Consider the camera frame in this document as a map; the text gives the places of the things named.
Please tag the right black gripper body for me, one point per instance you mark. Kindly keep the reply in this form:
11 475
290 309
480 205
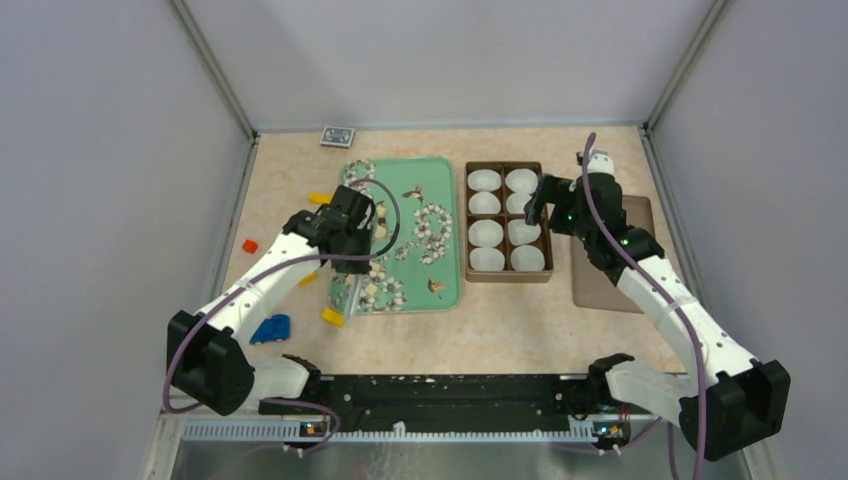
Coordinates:
565 219

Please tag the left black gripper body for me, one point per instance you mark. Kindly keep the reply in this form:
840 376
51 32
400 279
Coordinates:
359 243

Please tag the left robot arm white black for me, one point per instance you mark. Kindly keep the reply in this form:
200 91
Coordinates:
206 357

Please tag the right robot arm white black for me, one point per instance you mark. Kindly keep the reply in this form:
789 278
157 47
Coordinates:
726 399

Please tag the brown chocolate box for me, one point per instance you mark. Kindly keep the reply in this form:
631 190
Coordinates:
501 246

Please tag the white paper cup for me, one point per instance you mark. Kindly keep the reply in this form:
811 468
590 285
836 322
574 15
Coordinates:
484 180
527 258
484 203
485 233
522 180
520 233
515 203
487 259

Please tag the yellow block near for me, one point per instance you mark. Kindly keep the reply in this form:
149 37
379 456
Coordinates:
333 317

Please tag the white paper cup far right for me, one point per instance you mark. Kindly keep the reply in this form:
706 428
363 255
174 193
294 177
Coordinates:
522 180

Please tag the yellow curved block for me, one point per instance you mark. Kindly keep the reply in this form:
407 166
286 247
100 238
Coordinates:
319 198

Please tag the white paper cup near right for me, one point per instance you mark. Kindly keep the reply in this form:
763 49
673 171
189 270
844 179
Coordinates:
527 258

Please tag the yellow block middle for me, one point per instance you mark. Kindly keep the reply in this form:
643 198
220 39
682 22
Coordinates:
308 279

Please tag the white paper cup far left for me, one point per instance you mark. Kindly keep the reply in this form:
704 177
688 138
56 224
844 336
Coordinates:
484 180

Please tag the white paper cup near left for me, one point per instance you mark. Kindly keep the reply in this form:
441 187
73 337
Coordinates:
487 259

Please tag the green floral tray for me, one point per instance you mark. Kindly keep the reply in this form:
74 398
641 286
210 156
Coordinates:
418 264

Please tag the blue toy car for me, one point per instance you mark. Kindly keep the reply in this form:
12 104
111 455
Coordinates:
277 328

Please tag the blue card deck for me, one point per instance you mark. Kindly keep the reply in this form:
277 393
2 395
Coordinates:
337 137

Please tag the red small block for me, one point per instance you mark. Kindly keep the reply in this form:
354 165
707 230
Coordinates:
250 246

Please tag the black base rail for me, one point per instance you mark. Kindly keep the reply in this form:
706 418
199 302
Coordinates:
461 403

